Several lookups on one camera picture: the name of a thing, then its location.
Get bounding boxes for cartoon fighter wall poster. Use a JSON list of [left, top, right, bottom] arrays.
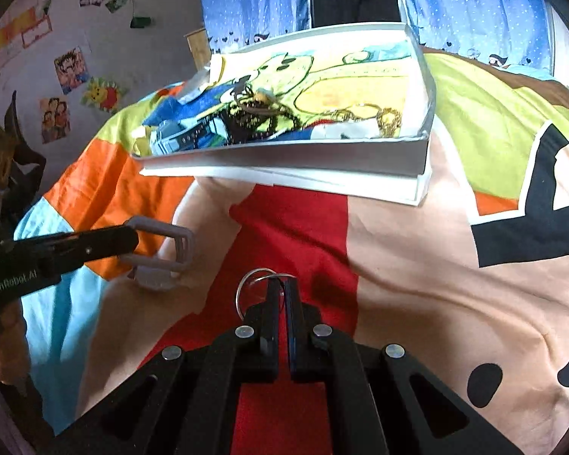
[[53, 46, 90, 96]]

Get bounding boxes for yellow sun wall sticker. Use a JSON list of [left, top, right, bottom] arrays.
[[80, 76, 125, 115]]

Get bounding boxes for black chair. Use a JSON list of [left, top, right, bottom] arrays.
[[0, 90, 47, 231]]

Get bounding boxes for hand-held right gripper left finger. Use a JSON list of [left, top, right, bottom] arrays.
[[52, 279, 282, 455]]

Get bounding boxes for grey rectangular buckle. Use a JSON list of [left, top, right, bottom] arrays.
[[118, 215, 195, 292]]

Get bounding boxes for person's left hand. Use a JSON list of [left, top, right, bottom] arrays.
[[0, 300, 33, 386]]

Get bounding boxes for large silver bangle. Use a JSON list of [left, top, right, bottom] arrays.
[[234, 268, 297, 319]]

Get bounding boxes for yellow crumpled wrapper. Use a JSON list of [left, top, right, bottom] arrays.
[[133, 124, 158, 155]]

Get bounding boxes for white box with cartoon drawing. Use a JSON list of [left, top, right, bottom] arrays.
[[132, 23, 438, 178]]

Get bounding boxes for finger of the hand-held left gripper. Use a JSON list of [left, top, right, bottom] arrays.
[[52, 239, 140, 276], [69, 226, 140, 253]]

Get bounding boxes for orange yellow frame sticker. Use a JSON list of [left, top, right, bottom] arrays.
[[0, 0, 54, 73]]

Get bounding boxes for gold chain necklace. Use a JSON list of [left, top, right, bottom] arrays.
[[331, 105, 404, 139]]

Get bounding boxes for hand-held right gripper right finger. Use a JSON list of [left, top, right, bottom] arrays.
[[286, 279, 522, 455]]

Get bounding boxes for colourful printed blanket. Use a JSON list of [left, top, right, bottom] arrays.
[[13, 50, 569, 455]]

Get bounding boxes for cartoon family wall poster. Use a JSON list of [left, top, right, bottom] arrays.
[[39, 96, 72, 145]]

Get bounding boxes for blue dotted curtain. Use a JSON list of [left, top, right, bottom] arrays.
[[391, 0, 553, 79], [198, 0, 312, 54]]

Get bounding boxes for crumpled white paper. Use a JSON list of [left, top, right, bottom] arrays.
[[308, 121, 363, 141]]

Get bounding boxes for black bead necklace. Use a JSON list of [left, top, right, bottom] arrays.
[[215, 97, 288, 147]]

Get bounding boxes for small silver bangle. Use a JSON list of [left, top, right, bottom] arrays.
[[264, 271, 297, 304]]

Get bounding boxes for blue strap watch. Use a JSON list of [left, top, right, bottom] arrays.
[[149, 115, 229, 155]]

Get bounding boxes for wooden cabinet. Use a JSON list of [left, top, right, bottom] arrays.
[[184, 28, 215, 73]]

